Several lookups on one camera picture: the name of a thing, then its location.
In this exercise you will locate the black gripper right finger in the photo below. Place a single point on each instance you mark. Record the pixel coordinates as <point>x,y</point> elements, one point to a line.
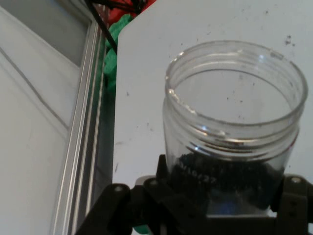
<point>296,208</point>

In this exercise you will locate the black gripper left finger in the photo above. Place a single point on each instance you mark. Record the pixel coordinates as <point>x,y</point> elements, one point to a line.
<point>146,210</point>

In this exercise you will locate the clear jar of black seeds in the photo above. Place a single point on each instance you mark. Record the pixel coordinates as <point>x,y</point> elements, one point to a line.
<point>232,176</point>

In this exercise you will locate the green puzzle foam block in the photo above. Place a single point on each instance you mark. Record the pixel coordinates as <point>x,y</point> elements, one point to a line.
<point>112,61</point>

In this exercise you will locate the black tripod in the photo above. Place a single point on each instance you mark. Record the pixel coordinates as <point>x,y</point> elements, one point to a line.
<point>105,31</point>

